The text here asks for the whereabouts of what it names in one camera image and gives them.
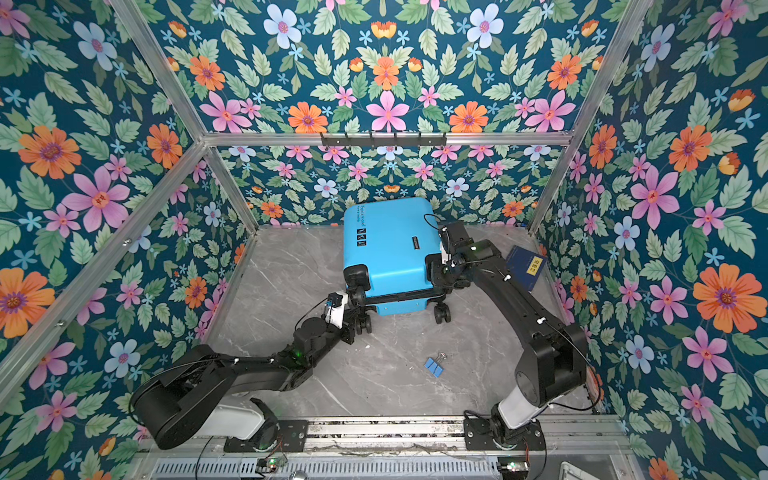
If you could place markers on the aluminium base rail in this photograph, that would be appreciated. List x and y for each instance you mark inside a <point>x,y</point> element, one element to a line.
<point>368,437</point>

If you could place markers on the metal hook rail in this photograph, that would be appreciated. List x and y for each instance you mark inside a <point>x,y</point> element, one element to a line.
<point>375,140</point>

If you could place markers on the dark blue book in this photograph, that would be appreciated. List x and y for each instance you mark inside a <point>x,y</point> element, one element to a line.
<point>525,266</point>

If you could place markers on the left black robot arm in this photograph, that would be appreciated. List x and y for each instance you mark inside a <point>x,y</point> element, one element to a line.
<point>174,404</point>

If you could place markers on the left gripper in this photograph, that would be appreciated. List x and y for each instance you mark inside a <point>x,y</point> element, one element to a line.
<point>348,325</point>

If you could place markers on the blue suitcase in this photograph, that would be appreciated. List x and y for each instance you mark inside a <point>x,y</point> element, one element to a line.
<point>392,257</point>

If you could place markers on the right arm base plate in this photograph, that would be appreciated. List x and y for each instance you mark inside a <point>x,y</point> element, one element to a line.
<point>491,434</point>

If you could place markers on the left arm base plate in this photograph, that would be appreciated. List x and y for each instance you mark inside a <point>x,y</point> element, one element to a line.
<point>267,435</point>

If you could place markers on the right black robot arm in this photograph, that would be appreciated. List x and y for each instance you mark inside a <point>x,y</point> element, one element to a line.
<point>554,360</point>

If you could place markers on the blue binder clip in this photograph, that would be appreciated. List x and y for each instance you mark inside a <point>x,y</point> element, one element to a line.
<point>434,366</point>

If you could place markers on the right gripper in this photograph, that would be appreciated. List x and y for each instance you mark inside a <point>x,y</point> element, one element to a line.
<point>435,267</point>

